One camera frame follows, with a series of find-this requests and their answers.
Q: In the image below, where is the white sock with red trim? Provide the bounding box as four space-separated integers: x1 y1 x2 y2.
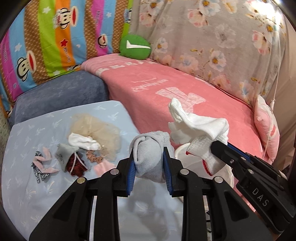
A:
168 98 229 176

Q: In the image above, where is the grey sock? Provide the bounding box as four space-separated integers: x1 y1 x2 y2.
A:
129 131 175 183

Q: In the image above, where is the white lined trash bin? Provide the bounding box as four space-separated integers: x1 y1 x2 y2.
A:
175 143 234 188

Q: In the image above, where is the pink white pillow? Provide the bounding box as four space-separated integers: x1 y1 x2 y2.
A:
254 95 280 164

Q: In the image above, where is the dark red velvet scrunchie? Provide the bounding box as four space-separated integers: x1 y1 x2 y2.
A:
66 152 88 177

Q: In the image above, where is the pink cloth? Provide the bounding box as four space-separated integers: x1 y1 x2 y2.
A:
93 160 116 177

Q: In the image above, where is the pink leopard bow hair clip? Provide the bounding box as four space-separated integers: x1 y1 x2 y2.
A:
31 147 59 184

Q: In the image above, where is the light blue sheet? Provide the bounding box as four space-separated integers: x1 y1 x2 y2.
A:
1 99 186 241

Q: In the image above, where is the white rolled sock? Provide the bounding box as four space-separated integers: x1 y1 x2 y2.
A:
68 133 101 151

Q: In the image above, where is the beige tulle fabric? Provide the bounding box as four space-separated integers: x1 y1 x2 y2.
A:
70 113 121 161

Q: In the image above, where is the floral grey quilt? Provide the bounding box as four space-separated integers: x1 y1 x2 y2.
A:
129 0 287 105

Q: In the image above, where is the pink blanket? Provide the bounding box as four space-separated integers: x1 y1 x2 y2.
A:
81 54 263 157

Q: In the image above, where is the blue grey cushion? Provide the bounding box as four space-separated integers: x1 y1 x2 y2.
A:
9 70 109 126

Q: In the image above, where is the green check mark pillow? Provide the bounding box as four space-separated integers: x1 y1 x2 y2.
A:
119 34 151 60

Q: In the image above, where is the colourful monkey striped pillow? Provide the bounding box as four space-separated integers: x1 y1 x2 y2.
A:
1 0 133 116

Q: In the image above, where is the grey drawstring pouch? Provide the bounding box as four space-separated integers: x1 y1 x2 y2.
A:
55 143 79 172

